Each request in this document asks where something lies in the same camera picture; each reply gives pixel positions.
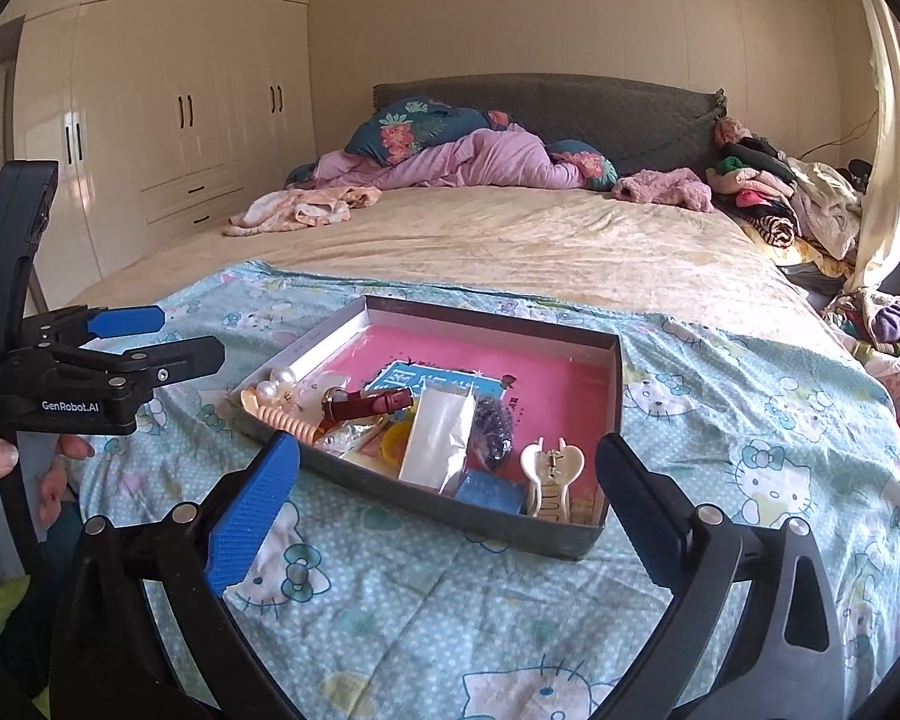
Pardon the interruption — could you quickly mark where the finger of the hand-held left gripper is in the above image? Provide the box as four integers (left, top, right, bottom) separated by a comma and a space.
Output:
52, 335, 227, 392
39, 304, 165, 340

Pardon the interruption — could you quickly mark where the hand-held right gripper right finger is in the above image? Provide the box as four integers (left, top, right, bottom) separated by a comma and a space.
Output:
594, 431, 860, 720

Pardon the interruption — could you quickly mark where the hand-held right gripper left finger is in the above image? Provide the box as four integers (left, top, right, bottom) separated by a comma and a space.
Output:
49, 430, 302, 720

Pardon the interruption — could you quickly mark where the peach spiral hair tie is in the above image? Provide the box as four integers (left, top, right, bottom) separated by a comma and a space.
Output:
240, 386, 322, 445

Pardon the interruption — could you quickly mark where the pearl hair clip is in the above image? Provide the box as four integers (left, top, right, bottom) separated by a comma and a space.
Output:
259, 366, 302, 404

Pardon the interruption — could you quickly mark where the shallow cardboard box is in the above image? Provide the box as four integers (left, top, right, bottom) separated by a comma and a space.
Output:
227, 295, 623, 562

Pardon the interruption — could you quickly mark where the small blue box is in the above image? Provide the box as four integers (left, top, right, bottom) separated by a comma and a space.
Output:
454, 471, 527, 517

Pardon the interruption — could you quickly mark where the red leather strap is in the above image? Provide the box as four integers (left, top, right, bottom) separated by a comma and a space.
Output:
321, 385, 412, 423

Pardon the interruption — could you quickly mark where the bag of dark beads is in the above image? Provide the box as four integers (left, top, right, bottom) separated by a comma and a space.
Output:
471, 397, 518, 470

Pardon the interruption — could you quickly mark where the white pouch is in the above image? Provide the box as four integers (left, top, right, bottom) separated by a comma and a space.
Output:
399, 382, 477, 496

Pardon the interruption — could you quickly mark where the cream hair claw clip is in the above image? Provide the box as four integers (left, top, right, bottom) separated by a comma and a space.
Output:
520, 436, 582, 524

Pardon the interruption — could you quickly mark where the clear bag of earrings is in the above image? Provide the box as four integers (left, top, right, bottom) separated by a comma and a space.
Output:
319, 420, 387, 458

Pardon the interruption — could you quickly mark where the cartoon cat print blanket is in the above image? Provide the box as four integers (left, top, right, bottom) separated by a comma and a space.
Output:
67, 261, 900, 720

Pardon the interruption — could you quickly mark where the pink book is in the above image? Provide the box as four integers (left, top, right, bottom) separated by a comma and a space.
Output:
330, 322, 608, 526

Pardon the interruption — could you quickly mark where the peach patterned garment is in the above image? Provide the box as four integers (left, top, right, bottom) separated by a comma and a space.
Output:
223, 185, 383, 237

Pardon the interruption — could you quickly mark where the cream wardrobe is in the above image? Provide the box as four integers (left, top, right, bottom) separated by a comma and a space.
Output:
11, 0, 320, 308

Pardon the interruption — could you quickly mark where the person's dark clothing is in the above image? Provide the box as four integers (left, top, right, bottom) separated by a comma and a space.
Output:
0, 499, 83, 698

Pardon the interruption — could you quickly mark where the bed with beige sheet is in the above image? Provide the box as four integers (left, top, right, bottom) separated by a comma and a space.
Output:
60, 184, 856, 346

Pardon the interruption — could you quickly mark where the basket of clothes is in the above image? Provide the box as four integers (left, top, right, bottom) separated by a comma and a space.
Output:
825, 289, 900, 398

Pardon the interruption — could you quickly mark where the dark blue floral pillow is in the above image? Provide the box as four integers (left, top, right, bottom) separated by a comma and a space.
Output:
343, 95, 620, 192

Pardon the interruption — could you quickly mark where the pink fluffy garment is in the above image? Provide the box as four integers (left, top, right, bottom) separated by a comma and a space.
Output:
610, 167, 715, 212

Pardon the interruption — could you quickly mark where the pile of clothes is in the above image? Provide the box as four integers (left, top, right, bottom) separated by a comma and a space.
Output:
709, 116, 871, 286

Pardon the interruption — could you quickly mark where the pink quilt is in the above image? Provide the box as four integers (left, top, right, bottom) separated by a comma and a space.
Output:
285, 127, 586, 192

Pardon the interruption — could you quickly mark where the grey padded headboard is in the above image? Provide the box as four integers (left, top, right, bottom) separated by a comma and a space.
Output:
373, 73, 727, 181

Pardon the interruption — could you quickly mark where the cream curtain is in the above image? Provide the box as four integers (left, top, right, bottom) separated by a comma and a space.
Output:
844, 0, 900, 293

